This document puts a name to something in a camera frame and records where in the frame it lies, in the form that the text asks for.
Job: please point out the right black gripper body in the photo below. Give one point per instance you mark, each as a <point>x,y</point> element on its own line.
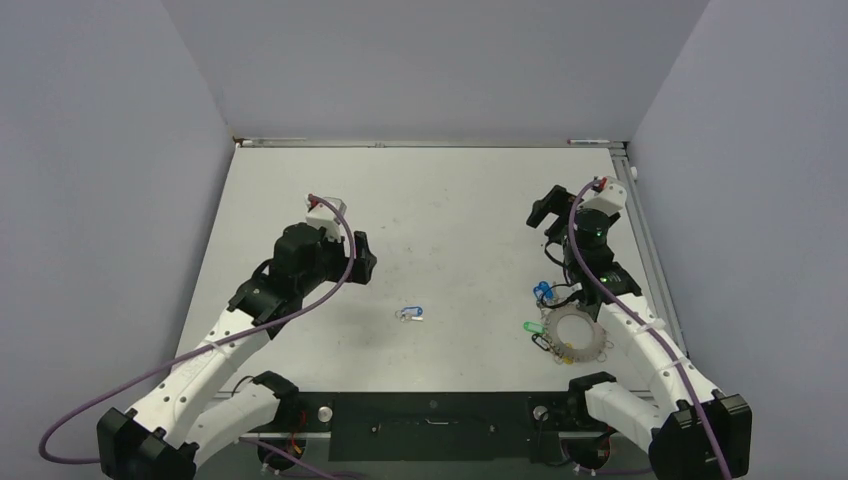
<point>568,255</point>

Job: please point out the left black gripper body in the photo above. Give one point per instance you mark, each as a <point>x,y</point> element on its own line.
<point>331,265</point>

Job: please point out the blue key tag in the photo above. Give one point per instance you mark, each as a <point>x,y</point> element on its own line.
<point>543,291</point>

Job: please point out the green key tag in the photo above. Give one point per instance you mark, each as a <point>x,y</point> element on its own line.
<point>533,327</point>

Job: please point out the grey metal keyring disc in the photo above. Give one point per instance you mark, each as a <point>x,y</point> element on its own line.
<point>573,336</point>

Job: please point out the black key tag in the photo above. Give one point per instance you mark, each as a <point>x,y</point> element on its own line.
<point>541,342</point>

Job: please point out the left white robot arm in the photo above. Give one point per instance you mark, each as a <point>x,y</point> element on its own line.
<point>172,430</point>

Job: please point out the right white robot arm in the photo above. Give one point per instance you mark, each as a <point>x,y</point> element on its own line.
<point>690,428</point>

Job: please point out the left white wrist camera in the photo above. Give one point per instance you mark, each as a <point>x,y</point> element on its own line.
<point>325,214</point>

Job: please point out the aluminium right rail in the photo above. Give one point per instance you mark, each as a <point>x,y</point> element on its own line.
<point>655,275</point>

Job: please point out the aluminium rail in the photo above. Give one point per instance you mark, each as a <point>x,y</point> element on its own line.
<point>464,143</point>
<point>655,275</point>

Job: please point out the aluminium back rail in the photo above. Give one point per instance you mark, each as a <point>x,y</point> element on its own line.
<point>464,143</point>

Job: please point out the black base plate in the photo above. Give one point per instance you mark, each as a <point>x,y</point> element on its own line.
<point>542,427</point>

